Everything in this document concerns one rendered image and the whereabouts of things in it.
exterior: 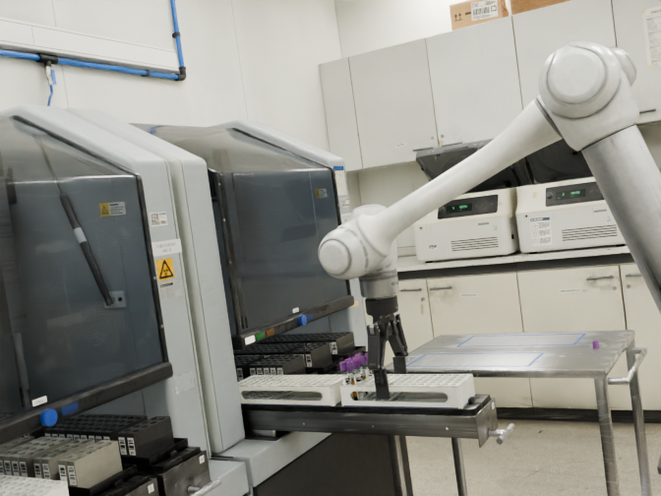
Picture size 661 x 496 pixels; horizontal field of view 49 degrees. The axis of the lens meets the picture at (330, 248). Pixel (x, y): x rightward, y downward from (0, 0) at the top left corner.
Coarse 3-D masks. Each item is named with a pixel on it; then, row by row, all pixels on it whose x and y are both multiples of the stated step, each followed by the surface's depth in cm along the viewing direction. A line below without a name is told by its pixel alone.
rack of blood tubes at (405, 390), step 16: (368, 384) 167; (400, 384) 163; (416, 384) 161; (432, 384) 159; (448, 384) 157; (464, 384) 157; (352, 400) 167; (368, 400) 167; (384, 400) 165; (400, 400) 170; (416, 400) 168; (432, 400) 167; (448, 400) 156; (464, 400) 156
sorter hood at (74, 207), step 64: (0, 128) 156; (0, 192) 124; (64, 192) 136; (128, 192) 151; (0, 256) 123; (64, 256) 135; (128, 256) 149; (0, 320) 122; (64, 320) 134; (128, 320) 147; (0, 384) 121; (64, 384) 132; (128, 384) 144
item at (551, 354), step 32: (416, 352) 214; (448, 352) 209; (480, 352) 203; (512, 352) 198; (544, 352) 193; (576, 352) 188; (608, 352) 184; (640, 352) 194; (608, 384) 174; (608, 416) 169; (640, 416) 205; (608, 448) 170; (640, 448) 206; (608, 480) 170; (640, 480) 207
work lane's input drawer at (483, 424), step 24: (264, 408) 179; (288, 408) 175; (312, 408) 172; (336, 408) 169; (360, 408) 166; (384, 408) 163; (408, 408) 160; (432, 408) 157; (456, 408) 154; (480, 408) 156; (336, 432) 168; (360, 432) 165; (384, 432) 162; (408, 432) 159; (432, 432) 156; (456, 432) 154; (480, 432) 152; (504, 432) 154
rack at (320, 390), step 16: (240, 384) 185; (256, 384) 182; (272, 384) 179; (288, 384) 178; (304, 384) 175; (320, 384) 173; (336, 384) 172; (240, 400) 183; (256, 400) 181; (272, 400) 178; (288, 400) 184; (304, 400) 182; (320, 400) 180; (336, 400) 171
